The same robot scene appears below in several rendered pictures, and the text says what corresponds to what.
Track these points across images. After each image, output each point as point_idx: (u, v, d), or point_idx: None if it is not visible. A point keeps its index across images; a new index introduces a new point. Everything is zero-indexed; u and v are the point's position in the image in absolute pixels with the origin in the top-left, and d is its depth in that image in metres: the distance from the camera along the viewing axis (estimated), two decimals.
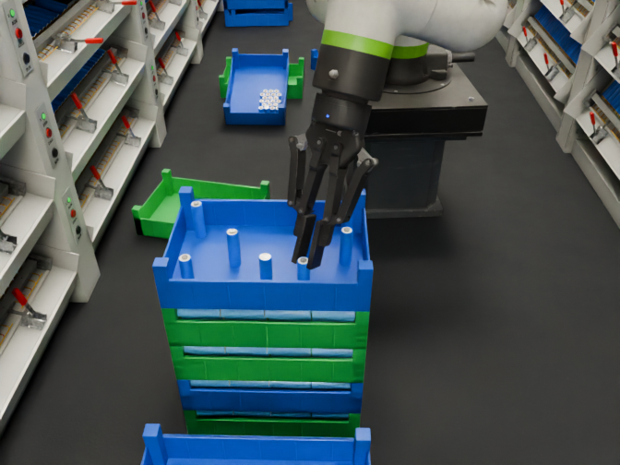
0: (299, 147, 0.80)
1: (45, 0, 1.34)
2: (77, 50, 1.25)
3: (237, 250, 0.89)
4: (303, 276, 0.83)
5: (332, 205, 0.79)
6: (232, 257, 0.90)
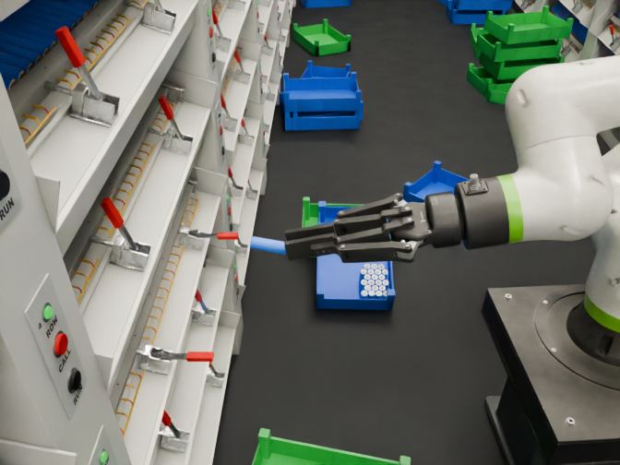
0: None
1: None
2: (172, 362, 0.82)
3: None
4: (278, 249, 0.84)
5: (355, 230, 0.84)
6: None
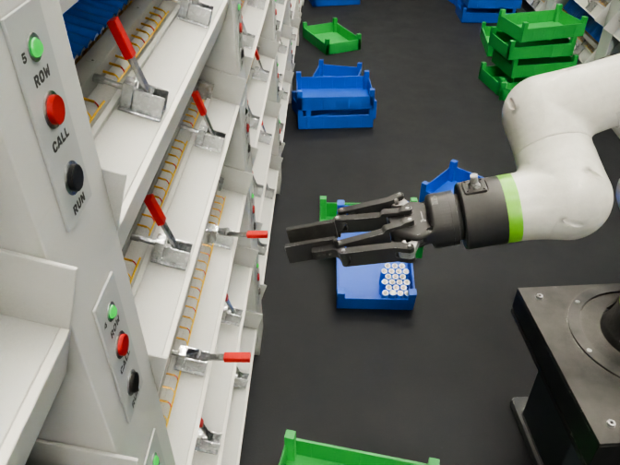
0: None
1: None
2: (207, 362, 0.80)
3: None
4: None
5: (355, 227, 0.85)
6: None
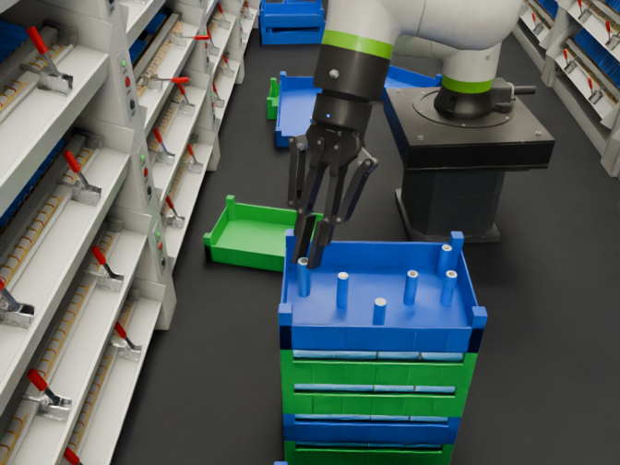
0: (299, 147, 0.80)
1: None
2: (162, 88, 1.30)
3: (347, 292, 0.94)
4: None
5: (332, 205, 0.79)
6: (341, 299, 0.94)
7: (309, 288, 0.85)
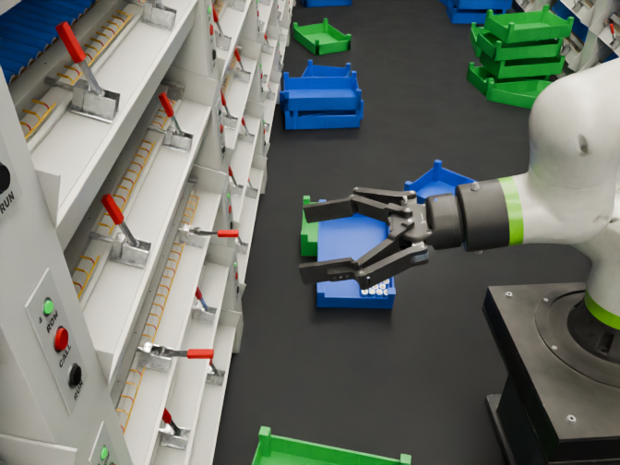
0: (403, 197, 0.84)
1: None
2: (172, 359, 0.82)
3: None
4: None
5: (371, 256, 0.75)
6: None
7: None
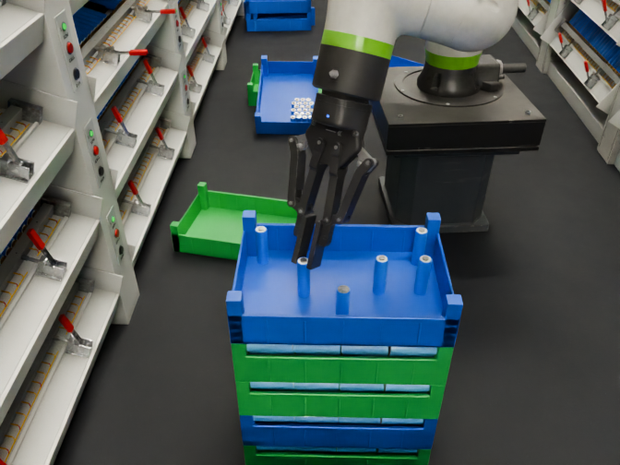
0: (299, 147, 0.80)
1: (83, 9, 1.29)
2: (120, 62, 1.20)
3: (308, 280, 0.84)
4: None
5: (332, 205, 0.79)
6: (303, 288, 0.84)
7: (97, 0, 1.37)
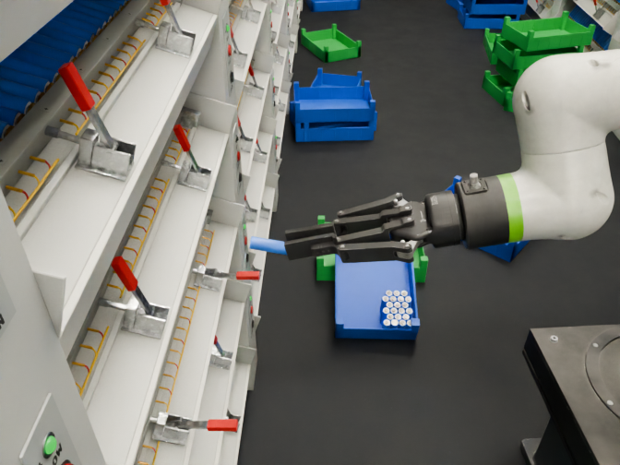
0: None
1: None
2: (189, 428, 0.72)
3: (272, 243, 0.84)
4: None
5: (355, 230, 0.84)
6: (263, 247, 0.84)
7: None
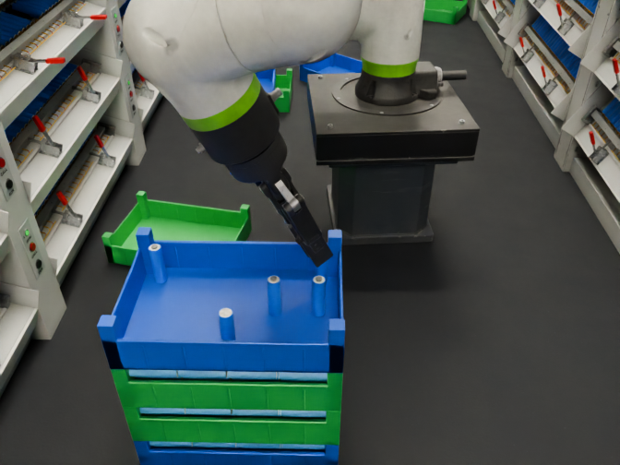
0: None
1: (6, 16, 1.25)
2: (38, 70, 1.16)
3: (29, 6, 1.31)
4: None
5: (295, 229, 0.76)
6: (24, 7, 1.32)
7: (25, 5, 1.34)
